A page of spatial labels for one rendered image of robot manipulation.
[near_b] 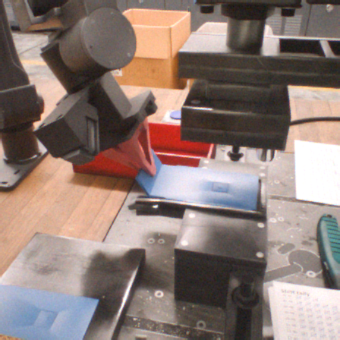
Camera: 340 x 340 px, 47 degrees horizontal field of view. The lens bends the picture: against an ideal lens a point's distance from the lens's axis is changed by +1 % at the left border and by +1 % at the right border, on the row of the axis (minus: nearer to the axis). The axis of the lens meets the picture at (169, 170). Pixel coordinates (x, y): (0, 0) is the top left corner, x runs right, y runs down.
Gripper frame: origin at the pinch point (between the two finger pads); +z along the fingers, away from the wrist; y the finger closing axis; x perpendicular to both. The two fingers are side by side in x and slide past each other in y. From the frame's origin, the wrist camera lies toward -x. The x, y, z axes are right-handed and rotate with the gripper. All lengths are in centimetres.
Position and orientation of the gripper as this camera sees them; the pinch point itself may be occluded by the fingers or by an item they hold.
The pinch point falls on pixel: (149, 170)
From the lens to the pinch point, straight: 52.1
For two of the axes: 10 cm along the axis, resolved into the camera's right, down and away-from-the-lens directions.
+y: 8.4, -2.9, -4.6
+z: 4.9, 7.5, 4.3
